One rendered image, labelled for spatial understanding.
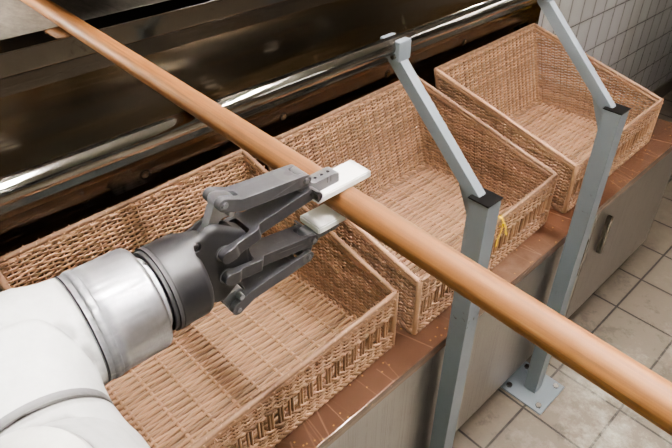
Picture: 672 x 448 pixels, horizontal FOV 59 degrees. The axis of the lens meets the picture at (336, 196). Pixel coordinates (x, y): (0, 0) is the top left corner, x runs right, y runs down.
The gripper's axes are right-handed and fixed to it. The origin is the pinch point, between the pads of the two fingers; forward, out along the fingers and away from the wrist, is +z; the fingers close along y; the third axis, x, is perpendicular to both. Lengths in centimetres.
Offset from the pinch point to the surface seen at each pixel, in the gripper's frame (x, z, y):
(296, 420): -16, 5, 59
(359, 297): -26, 30, 53
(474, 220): -7.6, 39.0, 27.7
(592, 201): -7, 87, 47
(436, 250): 13.0, -0.3, -1.3
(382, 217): 6.7, -0.4, -1.3
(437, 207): -41, 74, 60
